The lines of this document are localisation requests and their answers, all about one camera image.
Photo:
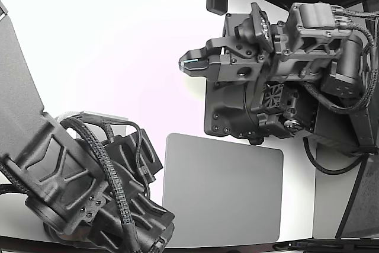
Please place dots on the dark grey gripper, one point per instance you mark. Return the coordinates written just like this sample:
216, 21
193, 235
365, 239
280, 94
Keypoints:
231, 69

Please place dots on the dark grey working robot arm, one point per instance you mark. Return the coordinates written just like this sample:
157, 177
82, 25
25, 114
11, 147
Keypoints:
231, 108

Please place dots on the dark grey folded robot arm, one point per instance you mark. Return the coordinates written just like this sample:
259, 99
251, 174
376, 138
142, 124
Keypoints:
17, 87

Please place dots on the grey rounded rectangular mat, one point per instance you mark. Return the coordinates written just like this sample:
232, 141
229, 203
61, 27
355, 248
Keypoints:
222, 190

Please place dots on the black diagonal strut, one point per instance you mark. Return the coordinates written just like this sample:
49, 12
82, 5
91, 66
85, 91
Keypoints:
352, 199

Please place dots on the dark speckled side panel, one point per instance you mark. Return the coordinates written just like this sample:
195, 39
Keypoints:
367, 205

